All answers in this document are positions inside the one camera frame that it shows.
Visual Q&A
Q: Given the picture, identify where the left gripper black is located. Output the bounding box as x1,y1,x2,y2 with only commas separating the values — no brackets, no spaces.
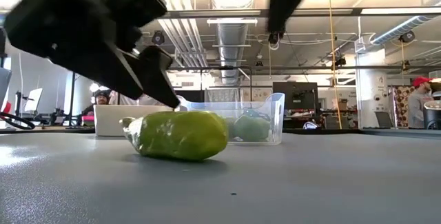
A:
3,0,181,110

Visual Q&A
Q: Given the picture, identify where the light green cucumber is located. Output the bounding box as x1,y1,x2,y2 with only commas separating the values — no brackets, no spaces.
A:
119,110,229,163

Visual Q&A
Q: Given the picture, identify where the green lime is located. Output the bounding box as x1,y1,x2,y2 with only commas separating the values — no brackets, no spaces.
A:
234,113,272,143

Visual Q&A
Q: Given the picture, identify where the person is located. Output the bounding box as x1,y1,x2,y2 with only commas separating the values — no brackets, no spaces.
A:
407,76,435,130
90,88,112,106

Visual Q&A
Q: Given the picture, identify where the white plastic basket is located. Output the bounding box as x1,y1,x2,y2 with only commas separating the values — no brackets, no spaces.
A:
93,104,175,138

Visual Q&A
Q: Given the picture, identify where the black monitor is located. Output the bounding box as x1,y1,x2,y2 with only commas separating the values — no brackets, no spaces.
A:
272,81,320,112

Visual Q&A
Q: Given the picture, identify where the clear plastic basket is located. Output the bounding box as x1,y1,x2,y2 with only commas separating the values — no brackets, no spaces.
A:
177,92,286,146

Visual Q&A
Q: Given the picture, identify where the white round column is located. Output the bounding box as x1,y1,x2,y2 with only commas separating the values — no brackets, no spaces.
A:
354,48,389,130

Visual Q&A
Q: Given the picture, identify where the dotted brown panel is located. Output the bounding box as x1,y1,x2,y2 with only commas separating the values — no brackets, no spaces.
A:
392,85,414,128

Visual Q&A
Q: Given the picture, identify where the black round bin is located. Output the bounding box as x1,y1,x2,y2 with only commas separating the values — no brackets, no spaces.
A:
422,99,441,130

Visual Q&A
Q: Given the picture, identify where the silver ventilation duct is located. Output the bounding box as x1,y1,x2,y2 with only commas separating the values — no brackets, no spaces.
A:
370,15,435,45
215,22,249,87

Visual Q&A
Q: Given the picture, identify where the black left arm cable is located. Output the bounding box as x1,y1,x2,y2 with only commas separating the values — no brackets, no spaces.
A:
0,111,36,131

